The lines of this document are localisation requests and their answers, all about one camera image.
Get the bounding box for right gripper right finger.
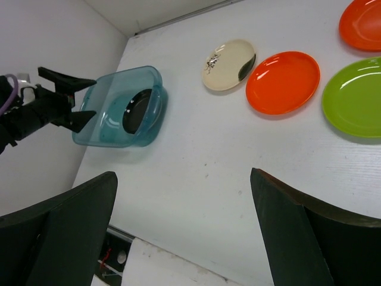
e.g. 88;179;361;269
250;168;380;285

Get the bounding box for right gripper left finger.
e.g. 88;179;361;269
1;172;118;285

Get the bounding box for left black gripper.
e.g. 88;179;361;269
1;67;97;151

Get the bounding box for lime green plate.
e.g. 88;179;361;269
321;57;380;138

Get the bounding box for orange plate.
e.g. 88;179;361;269
245;51;320;116
338;0;380;52

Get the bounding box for cream plate with black patch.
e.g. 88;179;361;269
201;39;257;92

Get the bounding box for blue transparent plastic bin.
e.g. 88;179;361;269
72;66;168;148

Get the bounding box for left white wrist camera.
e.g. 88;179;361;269
16;73;36;101

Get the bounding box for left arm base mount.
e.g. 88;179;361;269
93;226;134;285

